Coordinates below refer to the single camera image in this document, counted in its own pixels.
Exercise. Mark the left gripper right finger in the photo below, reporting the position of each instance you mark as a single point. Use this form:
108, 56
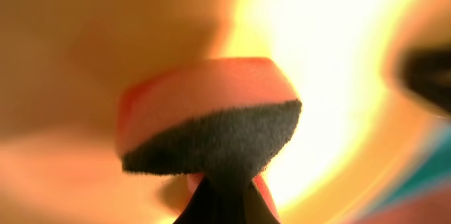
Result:
259, 205

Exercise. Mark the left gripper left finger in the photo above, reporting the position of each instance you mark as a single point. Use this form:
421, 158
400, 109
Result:
207, 206

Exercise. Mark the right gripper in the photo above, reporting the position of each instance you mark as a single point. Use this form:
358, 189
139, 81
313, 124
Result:
425, 72

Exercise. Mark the green and pink sponge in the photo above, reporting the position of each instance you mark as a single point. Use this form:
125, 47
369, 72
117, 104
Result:
224, 119

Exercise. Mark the yellow-green plate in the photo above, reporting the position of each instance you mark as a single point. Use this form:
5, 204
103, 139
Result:
64, 64

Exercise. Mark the teal plastic tray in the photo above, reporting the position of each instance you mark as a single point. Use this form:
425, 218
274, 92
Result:
434, 169

